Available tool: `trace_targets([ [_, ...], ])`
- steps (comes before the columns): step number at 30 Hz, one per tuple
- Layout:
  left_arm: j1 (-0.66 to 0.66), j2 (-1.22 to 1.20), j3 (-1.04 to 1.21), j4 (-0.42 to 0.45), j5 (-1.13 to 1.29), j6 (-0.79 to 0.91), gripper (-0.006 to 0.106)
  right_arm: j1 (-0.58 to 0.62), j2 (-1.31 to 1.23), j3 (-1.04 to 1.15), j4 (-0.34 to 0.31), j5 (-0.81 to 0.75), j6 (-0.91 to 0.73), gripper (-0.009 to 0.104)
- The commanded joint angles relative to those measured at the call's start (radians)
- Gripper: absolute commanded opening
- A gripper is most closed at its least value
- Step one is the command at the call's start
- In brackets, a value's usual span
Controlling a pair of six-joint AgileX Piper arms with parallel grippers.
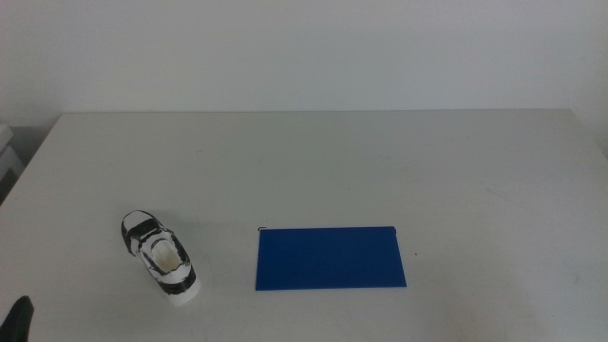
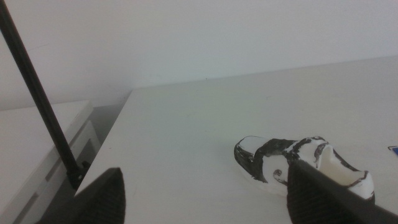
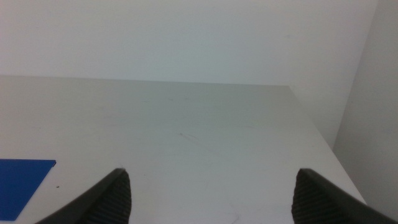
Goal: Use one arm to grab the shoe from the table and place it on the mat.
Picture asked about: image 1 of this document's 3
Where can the white and black shoe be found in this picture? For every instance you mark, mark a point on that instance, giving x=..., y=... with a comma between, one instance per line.
x=176, y=286

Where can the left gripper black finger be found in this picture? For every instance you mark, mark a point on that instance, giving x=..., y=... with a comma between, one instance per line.
x=18, y=320

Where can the blue rectangular mat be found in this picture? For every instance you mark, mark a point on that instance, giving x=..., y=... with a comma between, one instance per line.
x=330, y=259

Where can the white furniture beside table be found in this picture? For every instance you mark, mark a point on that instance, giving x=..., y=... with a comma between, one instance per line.
x=7, y=159

